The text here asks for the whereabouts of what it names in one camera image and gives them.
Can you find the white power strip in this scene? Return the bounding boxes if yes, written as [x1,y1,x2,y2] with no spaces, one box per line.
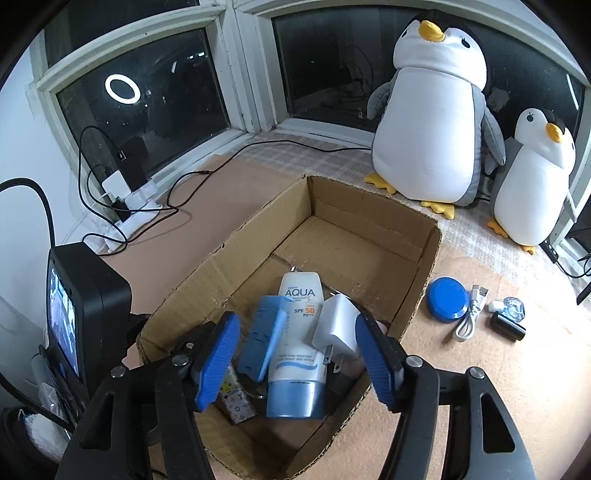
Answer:
[88,180,162,252]

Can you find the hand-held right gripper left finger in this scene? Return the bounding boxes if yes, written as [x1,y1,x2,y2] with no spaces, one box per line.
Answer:
[55,313,242,480]

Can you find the white wall plug adapter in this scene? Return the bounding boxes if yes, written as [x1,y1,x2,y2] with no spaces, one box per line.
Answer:
[311,294,363,372]

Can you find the white patterned lighter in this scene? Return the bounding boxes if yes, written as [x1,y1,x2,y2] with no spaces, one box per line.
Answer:
[217,364,257,425]

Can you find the white mesh cloth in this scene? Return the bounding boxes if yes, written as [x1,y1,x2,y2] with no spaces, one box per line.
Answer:
[21,408,70,464]

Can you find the cardboard box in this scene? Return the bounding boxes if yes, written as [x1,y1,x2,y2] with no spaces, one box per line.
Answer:
[136,174,443,480]

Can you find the large penguin plush toy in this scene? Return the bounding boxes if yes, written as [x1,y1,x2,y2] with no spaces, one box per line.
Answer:
[365,19,508,219]

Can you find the white charger block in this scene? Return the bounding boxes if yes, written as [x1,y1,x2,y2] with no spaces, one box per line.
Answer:
[102,171,132,204]

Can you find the black power adapter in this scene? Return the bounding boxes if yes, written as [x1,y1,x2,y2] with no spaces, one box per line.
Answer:
[117,136,151,185]

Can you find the white window frame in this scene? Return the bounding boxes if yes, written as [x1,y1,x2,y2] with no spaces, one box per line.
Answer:
[34,0,591,250]

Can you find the black charger cable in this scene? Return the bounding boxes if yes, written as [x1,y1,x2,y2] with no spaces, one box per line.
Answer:
[78,124,122,208]

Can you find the small penguin plush toy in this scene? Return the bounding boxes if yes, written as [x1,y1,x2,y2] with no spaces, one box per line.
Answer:
[487,108,578,254]

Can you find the thick black cable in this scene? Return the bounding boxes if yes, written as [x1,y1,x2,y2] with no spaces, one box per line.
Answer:
[0,178,57,252]

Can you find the white blue sunscreen tube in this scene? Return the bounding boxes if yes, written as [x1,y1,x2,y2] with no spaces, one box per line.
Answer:
[265,271,329,420]

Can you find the clear blue small bottle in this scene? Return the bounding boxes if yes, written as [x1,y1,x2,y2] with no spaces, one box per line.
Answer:
[488,296,527,320]

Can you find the long black cable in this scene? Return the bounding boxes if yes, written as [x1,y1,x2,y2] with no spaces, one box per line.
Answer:
[82,140,376,254]

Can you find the blue round case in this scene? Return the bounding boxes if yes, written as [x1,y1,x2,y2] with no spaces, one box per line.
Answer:
[426,276,471,324]

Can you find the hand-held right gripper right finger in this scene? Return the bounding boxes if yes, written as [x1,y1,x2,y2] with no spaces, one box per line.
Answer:
[355,315,536,480]

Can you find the small black bottle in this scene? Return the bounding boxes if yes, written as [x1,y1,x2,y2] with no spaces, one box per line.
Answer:
[490,311,527,343]

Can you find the white usb cable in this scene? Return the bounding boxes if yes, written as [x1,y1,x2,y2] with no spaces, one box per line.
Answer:
[453,285,490,343]

